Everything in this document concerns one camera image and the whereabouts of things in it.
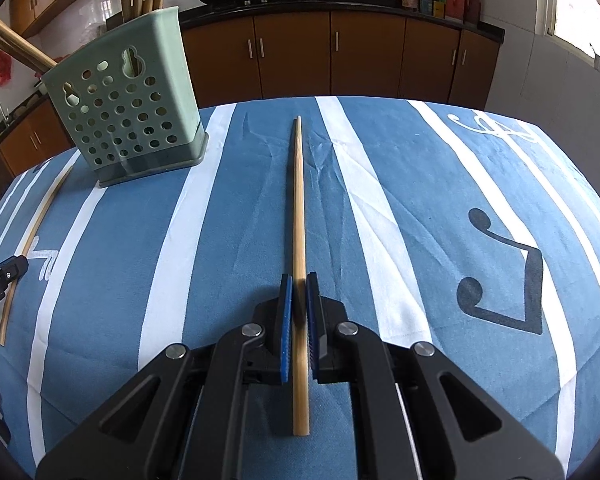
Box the wooden chopstick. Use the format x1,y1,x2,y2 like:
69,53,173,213
292,116,310,437
0,19,57,73
0,164,76,347

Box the lower wooden kitchen cabinets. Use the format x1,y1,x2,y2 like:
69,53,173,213
0,8,502,201

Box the black kitchen countertop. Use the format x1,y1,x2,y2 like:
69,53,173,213
0,0,506,162

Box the wooden chopstick on table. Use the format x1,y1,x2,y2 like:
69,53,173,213
0,164,76,347

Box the blue white striped tablecloth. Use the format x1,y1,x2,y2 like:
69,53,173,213
0,96,600,472

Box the green perforated utensil holder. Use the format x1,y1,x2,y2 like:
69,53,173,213
42,8,209,186

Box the wooden chopstick leaning in holder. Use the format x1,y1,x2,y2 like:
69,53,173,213
0,19,57,73

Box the red plastic bag on wall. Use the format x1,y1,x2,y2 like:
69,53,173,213
0,50,12,87

